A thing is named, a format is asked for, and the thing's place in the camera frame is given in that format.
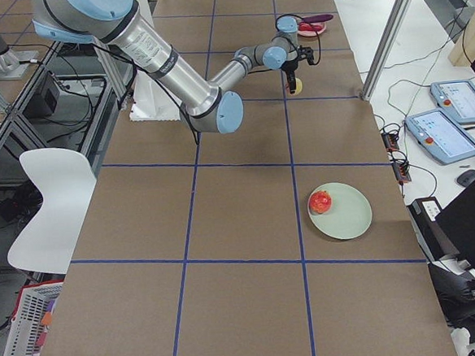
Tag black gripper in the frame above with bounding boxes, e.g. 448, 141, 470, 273
281, 46, 315, 93

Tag pink yellow peach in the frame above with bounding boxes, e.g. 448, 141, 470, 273
286, 78, 303, 96

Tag red chili pepper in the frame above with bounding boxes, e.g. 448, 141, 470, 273
299, 22, 325, 33

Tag purple eggplant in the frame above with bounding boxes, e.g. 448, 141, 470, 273
302, 14, 333, 24

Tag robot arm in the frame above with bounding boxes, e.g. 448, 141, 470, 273
31, 0, 315, 134

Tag pink plate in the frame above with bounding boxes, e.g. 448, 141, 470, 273
298, 22, 326, 38

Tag green plate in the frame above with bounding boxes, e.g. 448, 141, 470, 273
307, 182, 373, 240

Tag near blue teach pendant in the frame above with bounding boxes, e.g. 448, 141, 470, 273
405, 109, 475, 164

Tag blue teach pendant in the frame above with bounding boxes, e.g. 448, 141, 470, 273
405, 109, 475, 164
430, 80, 475, 125

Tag far blue teach pendant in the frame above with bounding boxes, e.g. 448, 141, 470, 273
430, 80, 475, 125

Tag black computer mouse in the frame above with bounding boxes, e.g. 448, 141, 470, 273
456, 169, 475, 188

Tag white chair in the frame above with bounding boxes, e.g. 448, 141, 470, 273
7, 148, 97, 275

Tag white plastic basket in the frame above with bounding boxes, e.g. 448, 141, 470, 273
2, 280, 63, 356

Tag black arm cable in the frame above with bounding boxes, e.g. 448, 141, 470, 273
273, 11, 324, 68

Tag aluminium frame post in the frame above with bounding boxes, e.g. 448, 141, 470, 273
360, 0, 412, 102

